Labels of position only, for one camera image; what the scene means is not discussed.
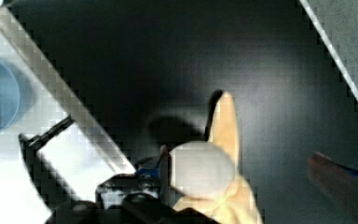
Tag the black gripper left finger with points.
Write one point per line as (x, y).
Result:
(165, 175)

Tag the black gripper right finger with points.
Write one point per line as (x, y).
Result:
(336, 181)

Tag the peeled toy banana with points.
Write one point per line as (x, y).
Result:
(206, 172)

